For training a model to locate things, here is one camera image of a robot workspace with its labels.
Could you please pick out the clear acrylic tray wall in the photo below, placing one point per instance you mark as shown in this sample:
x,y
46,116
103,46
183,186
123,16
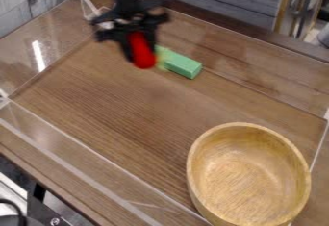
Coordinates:
x,y
102,130

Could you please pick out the green rectangular block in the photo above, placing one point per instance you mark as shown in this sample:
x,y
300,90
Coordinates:
x,y
177,63

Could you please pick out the red plush fruit green leaf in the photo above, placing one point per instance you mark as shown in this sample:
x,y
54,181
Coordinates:
x,y
146,57

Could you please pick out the wooden bowl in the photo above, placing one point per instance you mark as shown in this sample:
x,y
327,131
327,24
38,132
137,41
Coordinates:
x,y
248,176

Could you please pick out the clear acrylic corner bracket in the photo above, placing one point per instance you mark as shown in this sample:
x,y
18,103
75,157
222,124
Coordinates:
x,y
91,12

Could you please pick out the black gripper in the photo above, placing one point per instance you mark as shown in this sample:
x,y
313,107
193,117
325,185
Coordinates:
x,y
145,14

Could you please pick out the wooden chair in background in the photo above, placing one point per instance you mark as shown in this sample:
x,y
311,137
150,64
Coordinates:
x,y
304,11

